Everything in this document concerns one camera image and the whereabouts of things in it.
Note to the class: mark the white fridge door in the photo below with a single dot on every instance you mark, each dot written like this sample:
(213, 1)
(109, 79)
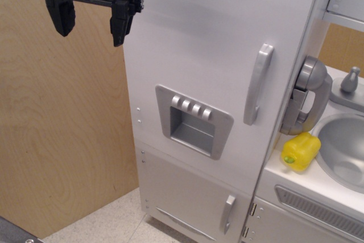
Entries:
(206, 50)

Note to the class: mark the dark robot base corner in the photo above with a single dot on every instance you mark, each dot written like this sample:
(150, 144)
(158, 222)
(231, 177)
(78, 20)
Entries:
(13, 234)

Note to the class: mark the grey ice dispenser panel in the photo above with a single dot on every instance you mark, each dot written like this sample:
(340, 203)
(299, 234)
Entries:
(191, 123)

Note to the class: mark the white lower freezer door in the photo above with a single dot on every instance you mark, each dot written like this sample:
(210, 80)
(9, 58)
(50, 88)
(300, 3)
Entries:
(187, 199)

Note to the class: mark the white upper cabinet shelf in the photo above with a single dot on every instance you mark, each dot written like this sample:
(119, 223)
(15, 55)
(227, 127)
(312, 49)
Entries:
(346, 13)

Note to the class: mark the yellow toy bell pepper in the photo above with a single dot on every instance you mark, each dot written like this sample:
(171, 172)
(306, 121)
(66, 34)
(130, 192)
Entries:
(298, 152)

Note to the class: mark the brass upper cabinet hinge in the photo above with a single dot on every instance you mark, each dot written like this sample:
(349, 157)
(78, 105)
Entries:
(252, 209)

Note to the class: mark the brass cabinet hinge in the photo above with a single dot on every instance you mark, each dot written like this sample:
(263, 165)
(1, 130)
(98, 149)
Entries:
(252, 209)
(245, 232)

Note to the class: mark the brass lower cabinet hinge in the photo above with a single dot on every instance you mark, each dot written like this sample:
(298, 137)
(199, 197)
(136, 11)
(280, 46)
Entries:
(245, 232)

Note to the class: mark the grey toy faucet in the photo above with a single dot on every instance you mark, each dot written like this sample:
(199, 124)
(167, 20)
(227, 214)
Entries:
(348, 91)

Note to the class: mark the white toy kitchen counter unit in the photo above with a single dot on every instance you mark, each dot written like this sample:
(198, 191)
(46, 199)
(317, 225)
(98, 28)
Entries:
(276, 222)

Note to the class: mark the grey toy sink basin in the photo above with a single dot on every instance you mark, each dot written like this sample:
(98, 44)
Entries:
(341, 151)

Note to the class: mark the grey oven vent panel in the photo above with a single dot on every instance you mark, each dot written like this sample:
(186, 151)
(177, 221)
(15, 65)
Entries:
(321, 212)

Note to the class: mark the grey upper door handle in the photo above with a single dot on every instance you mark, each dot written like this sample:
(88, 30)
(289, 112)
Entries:
(262, 63)

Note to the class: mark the grey door handle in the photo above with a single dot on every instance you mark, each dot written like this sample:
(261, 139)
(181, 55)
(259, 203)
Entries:
(262, 63)
(229, 204)

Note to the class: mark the grey toy wall phone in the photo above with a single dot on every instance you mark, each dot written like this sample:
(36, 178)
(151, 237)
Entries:
(309, 98)

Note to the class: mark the grey lower door handle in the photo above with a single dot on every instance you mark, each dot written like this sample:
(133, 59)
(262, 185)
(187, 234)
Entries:
(229, 204)

